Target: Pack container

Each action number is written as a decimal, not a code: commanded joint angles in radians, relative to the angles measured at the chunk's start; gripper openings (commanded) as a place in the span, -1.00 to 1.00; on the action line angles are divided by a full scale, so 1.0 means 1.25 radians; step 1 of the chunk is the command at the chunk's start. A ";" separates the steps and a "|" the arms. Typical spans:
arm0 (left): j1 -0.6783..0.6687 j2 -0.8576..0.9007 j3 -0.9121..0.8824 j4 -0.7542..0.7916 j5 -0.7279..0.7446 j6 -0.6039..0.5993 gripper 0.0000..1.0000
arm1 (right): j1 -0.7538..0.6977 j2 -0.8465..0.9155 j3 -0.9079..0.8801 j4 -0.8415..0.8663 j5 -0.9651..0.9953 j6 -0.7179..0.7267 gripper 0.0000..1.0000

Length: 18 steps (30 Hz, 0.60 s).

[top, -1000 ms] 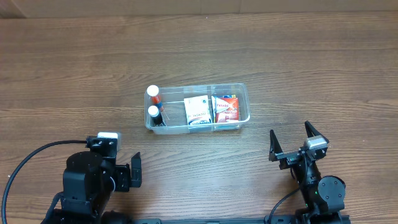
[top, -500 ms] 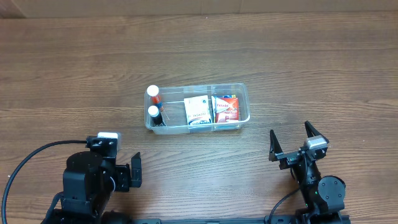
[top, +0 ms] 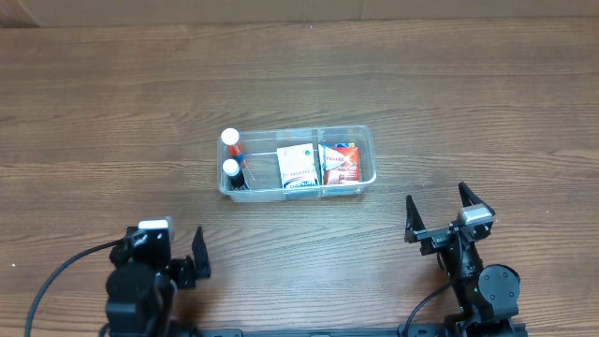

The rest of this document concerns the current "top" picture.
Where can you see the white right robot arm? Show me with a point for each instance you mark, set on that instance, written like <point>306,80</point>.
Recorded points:
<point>487,295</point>

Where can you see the blue yellow lozenge box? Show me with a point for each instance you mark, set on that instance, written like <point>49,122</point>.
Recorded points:
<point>339,145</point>

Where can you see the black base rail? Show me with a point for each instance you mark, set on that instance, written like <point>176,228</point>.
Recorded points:
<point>416,330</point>

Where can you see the red white medicine box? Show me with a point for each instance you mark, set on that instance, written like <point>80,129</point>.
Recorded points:
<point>341,165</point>

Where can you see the white blue plaster box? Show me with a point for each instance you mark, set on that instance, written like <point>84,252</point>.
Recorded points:
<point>297,166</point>

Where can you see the black bottle white cap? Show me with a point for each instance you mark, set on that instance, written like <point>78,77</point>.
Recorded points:
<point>235,175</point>

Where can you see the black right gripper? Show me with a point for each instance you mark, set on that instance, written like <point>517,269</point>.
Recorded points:
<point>440,234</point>

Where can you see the clear plastic container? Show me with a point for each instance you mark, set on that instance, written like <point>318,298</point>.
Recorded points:
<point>262,171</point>

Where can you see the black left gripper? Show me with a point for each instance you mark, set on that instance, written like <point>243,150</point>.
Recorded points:
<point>188,270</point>

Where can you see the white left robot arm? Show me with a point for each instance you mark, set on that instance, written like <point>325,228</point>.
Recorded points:
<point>144,285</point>

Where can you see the orange tube white cap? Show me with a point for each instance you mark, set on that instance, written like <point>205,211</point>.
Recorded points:
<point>231,138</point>

